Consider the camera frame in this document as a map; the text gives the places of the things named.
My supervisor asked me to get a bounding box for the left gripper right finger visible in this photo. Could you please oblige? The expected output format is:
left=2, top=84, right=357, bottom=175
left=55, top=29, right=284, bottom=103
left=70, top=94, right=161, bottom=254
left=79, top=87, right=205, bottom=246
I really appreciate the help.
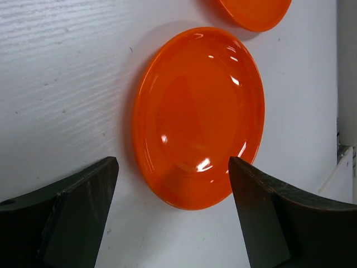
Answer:
left=228, top=157, right=356, bottom=267

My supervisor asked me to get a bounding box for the orange plate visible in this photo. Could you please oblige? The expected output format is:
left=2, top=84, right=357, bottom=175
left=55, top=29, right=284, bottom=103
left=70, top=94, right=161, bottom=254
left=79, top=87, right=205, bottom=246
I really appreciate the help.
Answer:
left=132, top=27, right=265, bottom=210
left=218, top=0, right=292, bottom=32

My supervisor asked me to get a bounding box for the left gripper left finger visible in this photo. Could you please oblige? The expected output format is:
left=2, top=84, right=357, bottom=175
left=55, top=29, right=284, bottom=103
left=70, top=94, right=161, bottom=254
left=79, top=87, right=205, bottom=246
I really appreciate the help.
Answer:
left=1, top=156, right=119, bottom=267

